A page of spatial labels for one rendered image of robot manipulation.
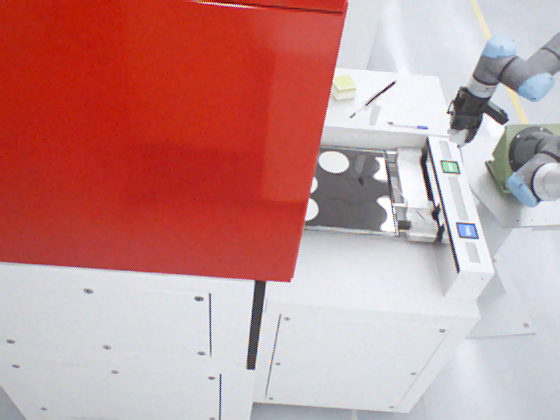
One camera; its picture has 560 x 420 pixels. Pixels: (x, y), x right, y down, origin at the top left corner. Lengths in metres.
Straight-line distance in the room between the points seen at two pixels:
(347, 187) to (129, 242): 0.89
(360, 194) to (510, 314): 1.27
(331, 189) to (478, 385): 1.20
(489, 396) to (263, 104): 1.99
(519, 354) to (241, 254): 1.88
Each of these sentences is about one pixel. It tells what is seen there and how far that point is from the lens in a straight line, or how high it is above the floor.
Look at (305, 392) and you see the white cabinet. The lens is 2.06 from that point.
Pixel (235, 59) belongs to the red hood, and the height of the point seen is 1.73.
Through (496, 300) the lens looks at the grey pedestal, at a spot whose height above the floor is 0.01.
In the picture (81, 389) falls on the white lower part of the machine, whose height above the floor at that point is 0.63.
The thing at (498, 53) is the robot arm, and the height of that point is 1.40.
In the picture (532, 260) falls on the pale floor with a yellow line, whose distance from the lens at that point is 3.03.
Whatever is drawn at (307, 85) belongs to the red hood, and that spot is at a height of 1.70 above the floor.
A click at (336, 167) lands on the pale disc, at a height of 0.90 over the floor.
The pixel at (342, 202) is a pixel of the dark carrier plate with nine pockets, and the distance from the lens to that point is 1.66.
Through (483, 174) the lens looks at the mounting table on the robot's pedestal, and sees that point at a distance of 2.04.
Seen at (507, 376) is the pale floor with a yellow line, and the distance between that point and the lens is 2.60.
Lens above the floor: 2.11
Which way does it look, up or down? 49 degrees down
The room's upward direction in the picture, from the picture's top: 7 degrees clockwise
